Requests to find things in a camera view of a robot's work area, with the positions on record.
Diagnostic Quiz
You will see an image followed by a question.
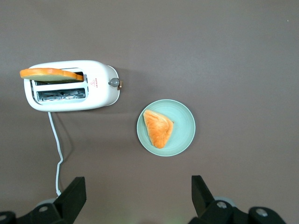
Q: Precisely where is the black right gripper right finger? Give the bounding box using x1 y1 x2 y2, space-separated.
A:
187 175 287 224

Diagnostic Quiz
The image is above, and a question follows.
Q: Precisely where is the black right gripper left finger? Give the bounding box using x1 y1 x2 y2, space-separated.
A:
14 176 87 224

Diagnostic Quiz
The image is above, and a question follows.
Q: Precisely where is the grey toaster lever knob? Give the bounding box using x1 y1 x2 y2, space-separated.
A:
108 78 123 91

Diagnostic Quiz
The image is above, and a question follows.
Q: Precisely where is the white two-slot toaster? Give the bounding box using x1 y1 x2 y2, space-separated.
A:
23 60 124 112

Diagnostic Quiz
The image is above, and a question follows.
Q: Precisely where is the light green round plate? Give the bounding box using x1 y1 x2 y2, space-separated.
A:
136 99 196 157

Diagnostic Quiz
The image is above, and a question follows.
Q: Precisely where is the triangular orange pastry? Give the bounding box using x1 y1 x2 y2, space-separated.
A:
142 109 175 149

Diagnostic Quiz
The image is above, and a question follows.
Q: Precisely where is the toast bread slice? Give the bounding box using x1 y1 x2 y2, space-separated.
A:
19 68 84 82

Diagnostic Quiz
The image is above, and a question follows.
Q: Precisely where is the white toaster power cord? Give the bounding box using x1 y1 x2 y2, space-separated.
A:
48 111 64 196

